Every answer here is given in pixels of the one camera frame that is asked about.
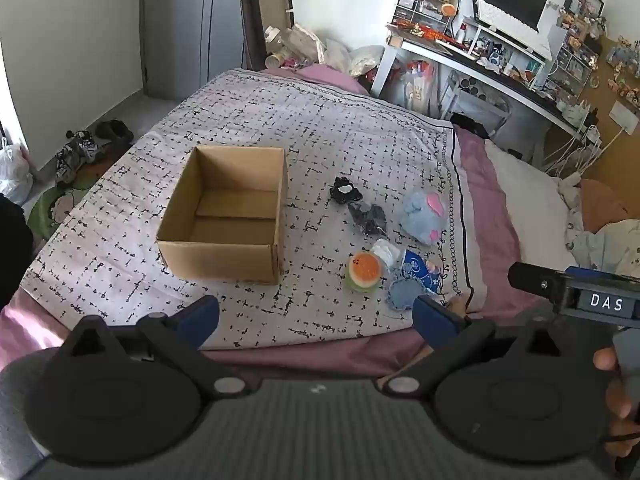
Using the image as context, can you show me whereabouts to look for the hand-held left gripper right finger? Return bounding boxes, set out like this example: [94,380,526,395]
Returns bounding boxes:
[377,294,556,401]

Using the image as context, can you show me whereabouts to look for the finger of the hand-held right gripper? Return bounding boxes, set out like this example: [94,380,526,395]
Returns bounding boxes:
[507,261,569,306]

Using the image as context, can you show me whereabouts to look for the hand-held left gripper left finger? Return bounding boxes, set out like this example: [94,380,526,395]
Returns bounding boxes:
[59,294,251,401]

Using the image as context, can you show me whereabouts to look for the blue soft packet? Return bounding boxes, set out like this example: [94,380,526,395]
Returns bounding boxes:
[400,248,444,295]

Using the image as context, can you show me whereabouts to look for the brown cardboard box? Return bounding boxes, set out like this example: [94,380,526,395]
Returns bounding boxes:
[155,146,289,286]

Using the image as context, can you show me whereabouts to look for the orange squishy ball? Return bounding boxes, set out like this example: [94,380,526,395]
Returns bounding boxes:
[347,251,385,292]

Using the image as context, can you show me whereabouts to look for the blue plush toy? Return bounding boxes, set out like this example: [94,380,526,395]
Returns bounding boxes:
[400,189,448,246]

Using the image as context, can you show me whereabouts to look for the person's right hand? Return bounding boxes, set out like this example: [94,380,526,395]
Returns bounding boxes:
[592,347,640,458]

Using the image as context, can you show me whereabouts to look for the round denim pad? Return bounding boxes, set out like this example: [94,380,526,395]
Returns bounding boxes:
[386,276,426,312]

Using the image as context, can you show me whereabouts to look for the patterned white cloth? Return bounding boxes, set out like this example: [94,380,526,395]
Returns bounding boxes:
[565,207,640,278]

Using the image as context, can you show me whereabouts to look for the white pillow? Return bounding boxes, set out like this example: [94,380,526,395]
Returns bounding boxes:
[482,139,576,281]

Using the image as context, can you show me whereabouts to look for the pink bedsheet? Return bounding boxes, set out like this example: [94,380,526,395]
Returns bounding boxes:
[0,62,546,378]

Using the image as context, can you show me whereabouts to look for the brown pillow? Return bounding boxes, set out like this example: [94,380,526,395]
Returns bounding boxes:
[580,179,633,233]

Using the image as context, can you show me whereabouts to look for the dark patterned pouch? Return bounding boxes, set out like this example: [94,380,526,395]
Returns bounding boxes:
[347,201,390,239]

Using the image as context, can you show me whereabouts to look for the cartoon floor mat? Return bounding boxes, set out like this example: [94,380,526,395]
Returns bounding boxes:
[25,160,108,241]

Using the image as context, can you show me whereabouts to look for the dark cloth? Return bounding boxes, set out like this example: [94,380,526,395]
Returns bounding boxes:
[0,195,34,311]

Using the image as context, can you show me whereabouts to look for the dark slippers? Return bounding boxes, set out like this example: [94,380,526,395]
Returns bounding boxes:
[95,119,135,147]

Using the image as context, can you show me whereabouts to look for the grey sneaker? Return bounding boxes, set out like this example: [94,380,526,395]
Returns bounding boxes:
[54,142,85,184]
[74,131,104,163]

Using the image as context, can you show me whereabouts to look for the white desk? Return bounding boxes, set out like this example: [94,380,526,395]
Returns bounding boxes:
[370,35,601,136]

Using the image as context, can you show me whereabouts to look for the white black-patterned blanket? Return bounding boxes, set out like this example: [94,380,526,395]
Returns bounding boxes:
[22,67,488,351]

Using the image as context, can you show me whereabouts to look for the white plastic bag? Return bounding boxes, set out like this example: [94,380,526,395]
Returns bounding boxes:
[0,142,35,206]

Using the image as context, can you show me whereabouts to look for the white keyboard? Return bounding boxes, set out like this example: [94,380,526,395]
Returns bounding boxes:
[475,0,541,36]

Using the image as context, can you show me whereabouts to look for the white snack bag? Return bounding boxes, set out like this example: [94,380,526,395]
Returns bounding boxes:
[349,45,387,79]

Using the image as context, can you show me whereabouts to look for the clear water bottle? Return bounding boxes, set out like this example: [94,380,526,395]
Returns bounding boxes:
[265,25,284,58]

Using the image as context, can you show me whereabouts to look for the grey wardrobe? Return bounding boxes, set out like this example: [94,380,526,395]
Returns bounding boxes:
[140,0,251,101]

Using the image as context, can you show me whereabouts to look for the clear crinkled plastic bag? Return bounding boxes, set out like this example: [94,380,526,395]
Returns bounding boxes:
[280,22,327,64]

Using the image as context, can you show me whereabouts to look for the clear drawer organiser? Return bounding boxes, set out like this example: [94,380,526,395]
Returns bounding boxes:
[395,0,453,28]

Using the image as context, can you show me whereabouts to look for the dark leaning board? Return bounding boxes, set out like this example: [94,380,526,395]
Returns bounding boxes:
[239,0,293,71]

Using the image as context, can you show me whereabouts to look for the white wire cart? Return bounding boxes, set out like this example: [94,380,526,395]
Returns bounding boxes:
[440,70,512,137]

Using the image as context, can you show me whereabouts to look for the white wall socket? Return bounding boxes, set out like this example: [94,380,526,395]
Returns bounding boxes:
[607,101,640,136]

